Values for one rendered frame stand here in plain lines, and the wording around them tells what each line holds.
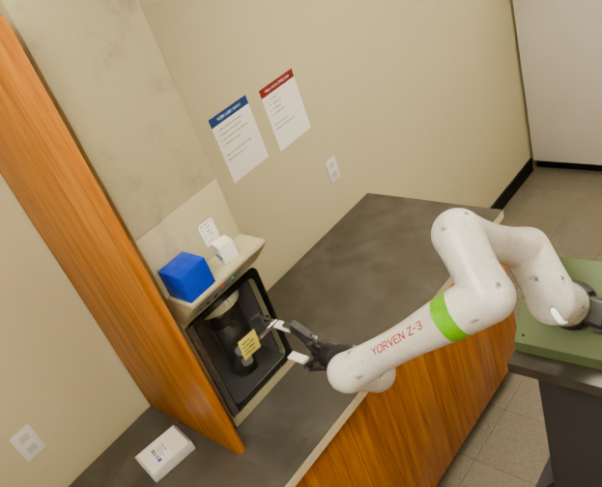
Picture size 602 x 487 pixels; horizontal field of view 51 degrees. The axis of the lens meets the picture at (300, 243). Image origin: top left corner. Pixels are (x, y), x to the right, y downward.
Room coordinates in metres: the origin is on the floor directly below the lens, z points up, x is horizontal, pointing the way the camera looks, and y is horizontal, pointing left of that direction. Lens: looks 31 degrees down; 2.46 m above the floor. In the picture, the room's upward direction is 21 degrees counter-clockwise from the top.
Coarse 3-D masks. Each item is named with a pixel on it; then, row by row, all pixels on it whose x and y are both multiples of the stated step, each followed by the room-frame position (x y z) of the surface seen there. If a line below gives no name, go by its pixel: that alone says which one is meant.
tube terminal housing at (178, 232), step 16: (208, 192) 1.71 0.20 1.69; (192, 208) 1.66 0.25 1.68; (208, 208) 1.69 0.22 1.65; (224, 208) 1.73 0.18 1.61; (160, 224) 1.59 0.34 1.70; (176, 224) 1.62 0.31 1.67; (192, 224) 1.65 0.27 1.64; (224, 224) 1.71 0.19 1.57; (144, 240) 1.55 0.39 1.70; (160, 240) 1.58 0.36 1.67; (176, 240) 1.60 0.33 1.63; (192, 240) 1.63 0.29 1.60; (144, 256) 1.54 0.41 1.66; (160, 256) 1.56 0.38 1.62; (208, 256) 1.65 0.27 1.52; (160, 288) 1.54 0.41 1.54; (208, 304) 1.60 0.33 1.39; (176, 320) 1.54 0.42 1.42; (192, 320) 1.56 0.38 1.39; (192, 352) 1.55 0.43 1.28; (288, 368) 1.71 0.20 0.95; (272, 384) 1.65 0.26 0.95; (256, 400) 1.60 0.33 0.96; (240, 416) 1.55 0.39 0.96
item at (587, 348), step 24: (576, 264) 1.43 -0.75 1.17; (600, 264) 1.39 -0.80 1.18; (600, 288) 1.34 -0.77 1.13; (528, 312) 1.44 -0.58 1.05; (528, 336) 1.39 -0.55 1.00; (552, 336) 1.35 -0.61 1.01; (576, 336) 1.31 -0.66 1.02; (600, 336) 1.26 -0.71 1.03; (576, 360) 1.28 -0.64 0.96; (600, 360) 1.23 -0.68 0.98
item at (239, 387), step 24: (240, 288) 1.66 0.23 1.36; (264, 288) 1.72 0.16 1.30; (216, 312) 1.60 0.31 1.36; (240, 312) 1.64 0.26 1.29; (264, 312) 1.69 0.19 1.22; (216, 336) 1.57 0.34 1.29; (240, 336) 1.62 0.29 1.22; (264, 336) 1.67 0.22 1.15; (216, 360) 1.55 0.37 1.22; (240, 360) 1.60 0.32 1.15; (264, 360) 1.64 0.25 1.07; (240, 384) 1.57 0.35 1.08; (264, 384) 1.62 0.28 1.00; (240, 408) 1.55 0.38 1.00
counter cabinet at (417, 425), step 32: (512, 320) 2.16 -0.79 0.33; (448, 352) 1.84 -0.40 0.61; (480, 352) 1.97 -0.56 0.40; (512, 352) 2.13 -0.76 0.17; (416, 384) 1.70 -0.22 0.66; (448, 384) 1.81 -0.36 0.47; (480, 384) 1.94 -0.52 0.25; (352, 416) 1.48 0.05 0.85; (384, 416) 1.57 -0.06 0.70; (416, 416) 1.66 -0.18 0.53; (448, 416) 1.78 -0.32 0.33; (352, 448) 1.45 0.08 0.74; (384, 448) 1.53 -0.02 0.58; (416, 448) 1.63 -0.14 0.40; (448, 448) 1.74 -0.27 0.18; (320, 480) 1.35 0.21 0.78; (352, 480) 1.42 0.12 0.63; (384, 480) 1.50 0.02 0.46; (416, 480) 1.60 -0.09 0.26
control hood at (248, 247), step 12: (240, 240) 1.69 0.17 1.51; (252, 240) 1.67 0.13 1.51; (264, 240) 1.64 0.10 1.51; (240, 252) 1.62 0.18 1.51; (252, 252) 1.61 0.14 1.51; (216, 264) 1.61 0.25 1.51; (228, 264) 1.58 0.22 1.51; (240, 264) 1.57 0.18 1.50; (216, 276) 1.54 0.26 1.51; (228, 276) 1.54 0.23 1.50; (216, 288) 1.52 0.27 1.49; (168, 300) 1.53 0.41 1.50; (180, 300) 1.50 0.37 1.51; (204, 300) 1.49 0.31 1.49; (180, 312) 1.51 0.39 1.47; (192, 312) 1.47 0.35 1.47
